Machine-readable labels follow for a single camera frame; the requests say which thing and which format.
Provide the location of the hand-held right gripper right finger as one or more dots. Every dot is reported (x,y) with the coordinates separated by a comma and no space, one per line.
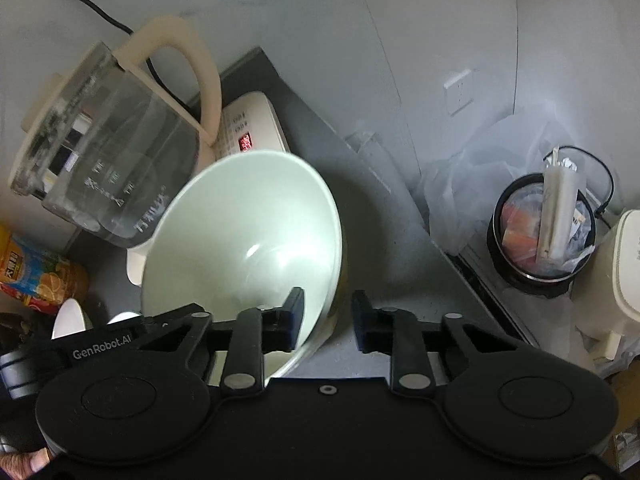
(361,320)

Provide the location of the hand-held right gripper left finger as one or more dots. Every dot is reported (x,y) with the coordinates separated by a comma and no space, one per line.
(295,310)

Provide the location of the white plate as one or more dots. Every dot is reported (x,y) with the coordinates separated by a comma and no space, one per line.
(70,317)
(124,317)

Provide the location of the pale green bowl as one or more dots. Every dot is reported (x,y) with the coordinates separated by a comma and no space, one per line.
(240,220)

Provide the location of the person's left hand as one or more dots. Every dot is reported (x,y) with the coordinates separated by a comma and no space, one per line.
(20,465)

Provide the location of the orange juice bottle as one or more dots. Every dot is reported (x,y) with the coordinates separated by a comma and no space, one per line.
(35,270)

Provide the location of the black pot with bagged food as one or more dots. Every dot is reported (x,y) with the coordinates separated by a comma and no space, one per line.
(500,245)

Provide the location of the clear plastic bag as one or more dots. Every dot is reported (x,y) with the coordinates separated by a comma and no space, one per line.
(465,195)

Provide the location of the orange snack wrapper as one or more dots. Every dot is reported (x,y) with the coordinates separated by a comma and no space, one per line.
(520,230)

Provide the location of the cream kettle base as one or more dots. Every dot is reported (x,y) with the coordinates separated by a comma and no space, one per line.
(260,120)

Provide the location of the white paper packet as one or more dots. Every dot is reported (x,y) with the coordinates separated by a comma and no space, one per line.
(555,210)

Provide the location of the white appliance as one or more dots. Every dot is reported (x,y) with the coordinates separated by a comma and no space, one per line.
(625,270)

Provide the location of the brown cardboard box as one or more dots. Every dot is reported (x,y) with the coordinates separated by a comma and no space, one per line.
(627,400)

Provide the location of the white wall socket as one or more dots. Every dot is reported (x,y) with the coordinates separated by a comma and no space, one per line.
(457,91)

